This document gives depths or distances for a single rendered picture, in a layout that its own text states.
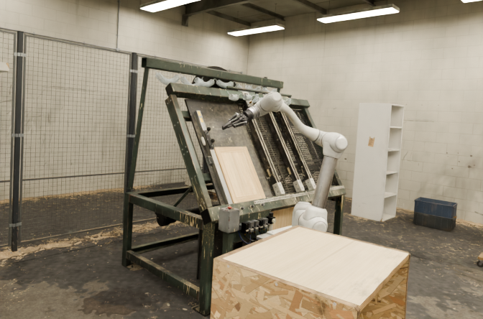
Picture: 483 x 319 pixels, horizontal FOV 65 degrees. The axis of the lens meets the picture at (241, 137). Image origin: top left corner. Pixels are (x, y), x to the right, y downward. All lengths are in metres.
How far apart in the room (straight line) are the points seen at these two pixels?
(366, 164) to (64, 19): 6.11
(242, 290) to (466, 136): 7.22
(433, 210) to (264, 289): 6.29
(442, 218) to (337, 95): 3.54
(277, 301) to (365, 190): 6.24
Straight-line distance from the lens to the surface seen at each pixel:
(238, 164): 3.68
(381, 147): 7.04
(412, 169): 8.36
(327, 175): 2.79
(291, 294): 1.02
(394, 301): 1.46
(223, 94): 3.94
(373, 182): 7.14
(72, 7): 8.12
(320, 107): 9.27
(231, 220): 3.03
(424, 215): 7.28
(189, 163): 3.33
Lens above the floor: 1.65
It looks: 3 degrees down
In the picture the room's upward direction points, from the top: 3 degrees clockwise
